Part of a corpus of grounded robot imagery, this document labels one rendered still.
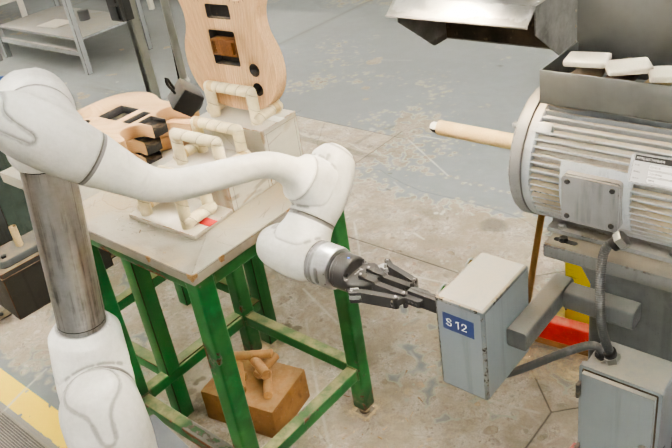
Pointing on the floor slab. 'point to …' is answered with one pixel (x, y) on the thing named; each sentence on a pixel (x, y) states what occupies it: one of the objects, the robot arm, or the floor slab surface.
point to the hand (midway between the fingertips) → (426, 300)
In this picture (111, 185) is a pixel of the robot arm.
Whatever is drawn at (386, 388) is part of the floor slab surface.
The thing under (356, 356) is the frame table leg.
